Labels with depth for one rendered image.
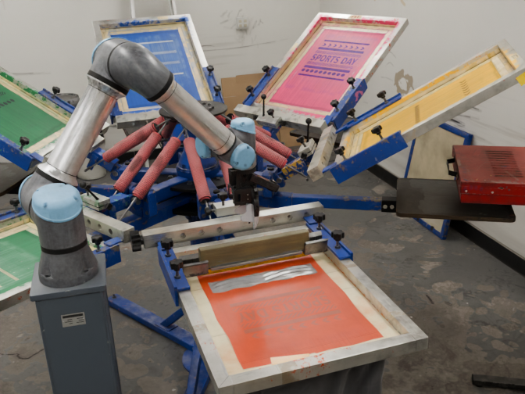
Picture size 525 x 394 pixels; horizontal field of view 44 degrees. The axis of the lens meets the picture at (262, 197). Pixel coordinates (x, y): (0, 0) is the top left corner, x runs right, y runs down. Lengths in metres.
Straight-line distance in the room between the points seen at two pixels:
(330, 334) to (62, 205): 0.81
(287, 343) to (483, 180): 1.12
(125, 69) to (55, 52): 4.39
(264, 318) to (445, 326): 1.90
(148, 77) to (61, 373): 0.81
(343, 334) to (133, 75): 0.90
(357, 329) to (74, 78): 4.61
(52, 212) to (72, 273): 0.17
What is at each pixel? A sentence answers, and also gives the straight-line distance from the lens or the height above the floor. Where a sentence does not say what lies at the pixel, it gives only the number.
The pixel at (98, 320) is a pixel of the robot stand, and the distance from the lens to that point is 1.75.
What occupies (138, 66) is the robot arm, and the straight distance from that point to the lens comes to 1.66.
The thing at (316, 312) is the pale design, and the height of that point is 0.96.
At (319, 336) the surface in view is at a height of 0.96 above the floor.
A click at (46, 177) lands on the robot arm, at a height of 1.44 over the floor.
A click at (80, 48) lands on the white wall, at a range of 6.05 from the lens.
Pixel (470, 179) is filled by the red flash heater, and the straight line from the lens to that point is 2.60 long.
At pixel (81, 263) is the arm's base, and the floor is 1.25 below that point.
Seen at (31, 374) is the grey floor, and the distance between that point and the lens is 3.54.
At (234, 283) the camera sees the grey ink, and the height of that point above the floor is 0.96.
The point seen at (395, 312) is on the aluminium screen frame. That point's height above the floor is 0.99.
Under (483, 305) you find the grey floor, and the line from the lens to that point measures 3.93.
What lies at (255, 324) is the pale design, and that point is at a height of 0.96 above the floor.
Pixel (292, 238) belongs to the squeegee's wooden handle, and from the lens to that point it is 2.20.
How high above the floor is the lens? 2.01
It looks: 22 degrees down
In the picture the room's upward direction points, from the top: 2 degrees counter-clockwise
